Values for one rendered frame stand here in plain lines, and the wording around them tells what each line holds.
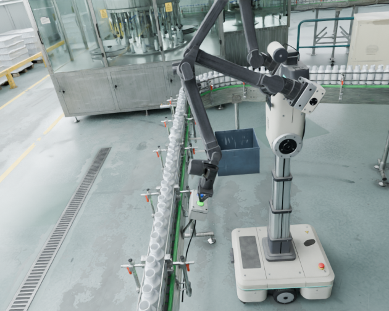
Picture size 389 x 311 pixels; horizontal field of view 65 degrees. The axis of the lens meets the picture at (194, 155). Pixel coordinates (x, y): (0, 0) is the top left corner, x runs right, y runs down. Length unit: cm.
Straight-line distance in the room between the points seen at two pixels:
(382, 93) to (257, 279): 200
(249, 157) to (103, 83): 352
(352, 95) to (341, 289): 170
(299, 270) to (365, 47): 392
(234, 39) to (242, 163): 482
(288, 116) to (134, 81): 377
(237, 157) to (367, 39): 365
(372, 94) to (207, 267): 212
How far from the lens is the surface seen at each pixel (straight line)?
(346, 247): 285
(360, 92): 321
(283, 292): 232
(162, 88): 506
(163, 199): 142
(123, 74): 511
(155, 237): 129
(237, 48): 683
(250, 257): 232
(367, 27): 538
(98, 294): 269
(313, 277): 228
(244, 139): 246
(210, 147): 129
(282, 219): 209
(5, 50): 1035
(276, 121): 162
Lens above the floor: 204
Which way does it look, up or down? 31 degrees down
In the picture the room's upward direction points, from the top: 7 degrees counter-clockwise
